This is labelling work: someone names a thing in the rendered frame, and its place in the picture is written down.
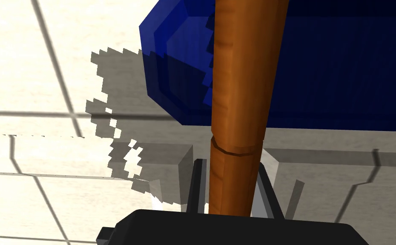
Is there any blue bowl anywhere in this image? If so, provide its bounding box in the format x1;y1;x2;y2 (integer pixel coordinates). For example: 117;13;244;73
139;0;396;132

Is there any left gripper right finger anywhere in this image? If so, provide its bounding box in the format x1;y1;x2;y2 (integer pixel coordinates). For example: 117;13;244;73
250;162;285;219

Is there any brown wooden handle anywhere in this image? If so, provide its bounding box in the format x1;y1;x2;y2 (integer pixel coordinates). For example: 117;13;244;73
208;0;290;217

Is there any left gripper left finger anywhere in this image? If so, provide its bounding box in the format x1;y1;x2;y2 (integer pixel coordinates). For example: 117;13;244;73
186;158;208;214

